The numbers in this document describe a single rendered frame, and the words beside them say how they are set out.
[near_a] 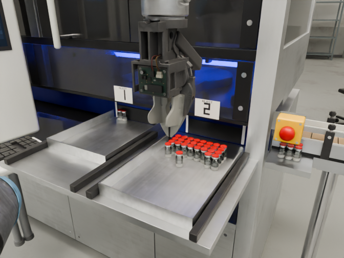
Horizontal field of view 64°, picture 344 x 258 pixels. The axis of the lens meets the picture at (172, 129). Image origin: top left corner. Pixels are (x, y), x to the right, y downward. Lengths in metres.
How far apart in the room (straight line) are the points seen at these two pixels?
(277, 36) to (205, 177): 0.42
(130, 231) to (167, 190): 0.71
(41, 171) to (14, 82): 0.52
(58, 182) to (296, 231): 1.61
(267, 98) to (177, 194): 0.37
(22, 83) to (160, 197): 0.84
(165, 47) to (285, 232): 1.73
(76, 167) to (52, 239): 1.16
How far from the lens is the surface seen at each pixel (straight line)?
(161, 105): 0.52
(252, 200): 0.99
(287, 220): 2.13
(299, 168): 0.91
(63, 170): 0.87
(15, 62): 1.30
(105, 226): 1.52
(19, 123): 1.35
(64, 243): 1.94
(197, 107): 0.90
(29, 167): 0.93
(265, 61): 0.81
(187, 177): 0.78
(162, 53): 0.44
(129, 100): 1.05
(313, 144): 0.97
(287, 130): 0.81
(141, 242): 1.41
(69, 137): 1.08
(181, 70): 0.47
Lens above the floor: 1.31
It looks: 23 degrees down
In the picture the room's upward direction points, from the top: straight up
